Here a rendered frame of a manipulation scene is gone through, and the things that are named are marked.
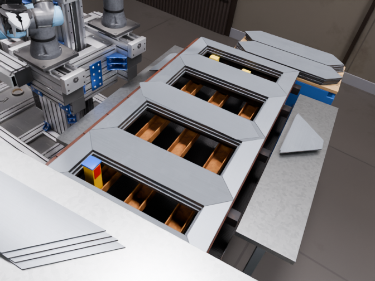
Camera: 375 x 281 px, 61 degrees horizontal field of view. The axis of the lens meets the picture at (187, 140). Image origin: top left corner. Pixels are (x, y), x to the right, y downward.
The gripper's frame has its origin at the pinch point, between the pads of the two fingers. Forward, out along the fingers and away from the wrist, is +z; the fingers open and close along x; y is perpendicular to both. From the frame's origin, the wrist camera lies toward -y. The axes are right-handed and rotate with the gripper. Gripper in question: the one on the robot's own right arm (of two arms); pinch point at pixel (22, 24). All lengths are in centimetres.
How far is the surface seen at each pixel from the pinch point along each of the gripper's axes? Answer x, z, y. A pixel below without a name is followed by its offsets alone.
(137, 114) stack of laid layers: -53, -16, 55
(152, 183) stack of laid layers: -40, 29, 56
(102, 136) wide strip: -30, -4, 56
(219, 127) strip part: -85, 12, 48
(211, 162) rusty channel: -83, 19, 67
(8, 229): 15, 42, 40
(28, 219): 9, 41, 40
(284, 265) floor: -130, 68, 129
